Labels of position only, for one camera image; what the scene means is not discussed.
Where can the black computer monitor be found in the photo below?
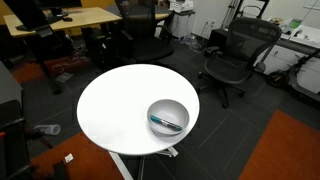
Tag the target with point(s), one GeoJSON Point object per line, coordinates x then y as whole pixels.
{"type": "Point", "coordinates": [55, 7]}

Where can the teal marker pen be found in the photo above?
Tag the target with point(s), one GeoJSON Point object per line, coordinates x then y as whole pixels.
{"type": "Point", "coordinates": [165, 123]}

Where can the black keyboard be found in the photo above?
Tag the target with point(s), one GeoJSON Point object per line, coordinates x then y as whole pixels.
{"type": "Point", "coordinates": [24, 28]}

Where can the white printer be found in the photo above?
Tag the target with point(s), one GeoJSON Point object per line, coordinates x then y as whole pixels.
{"type": "Point", "coordinates": [180, 5]}

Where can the clear plastic cup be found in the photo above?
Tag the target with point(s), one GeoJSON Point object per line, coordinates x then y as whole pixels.
{"type": "Point", "coordinates": [52, 129]}

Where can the black mesh office chair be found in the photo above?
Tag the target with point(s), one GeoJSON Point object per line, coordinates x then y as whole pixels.
{"type": "Point", "coordinates": [233, 63]}

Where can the black furniture at left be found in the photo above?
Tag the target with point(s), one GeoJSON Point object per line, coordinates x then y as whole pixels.
{"type": "Point", "coordinates": [14, 156]}

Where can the grey bowl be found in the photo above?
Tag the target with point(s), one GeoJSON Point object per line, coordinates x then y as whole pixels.
{"type": "Point", "coordinates": [169, 110]}

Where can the black electric scooter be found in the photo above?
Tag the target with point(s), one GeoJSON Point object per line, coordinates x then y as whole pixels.
{"type": "Point", "coordinates": [283, 78]}

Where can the white paper scrap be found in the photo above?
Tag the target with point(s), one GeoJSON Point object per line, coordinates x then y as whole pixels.
{"type": "Point", "coordinates": [68, 158]}

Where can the round white table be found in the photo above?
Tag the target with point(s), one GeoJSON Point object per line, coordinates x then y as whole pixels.
{"type": "Point", "coordinates": [112, 110]}

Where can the white cabinet counter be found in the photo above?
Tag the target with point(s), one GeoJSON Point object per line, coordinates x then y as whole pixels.
{"type": "Point", "coordinates": [297, 41]}

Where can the black computer mouse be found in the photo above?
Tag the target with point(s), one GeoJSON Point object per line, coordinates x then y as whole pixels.
{"type": "Point", "coordinates": [67, 19]}

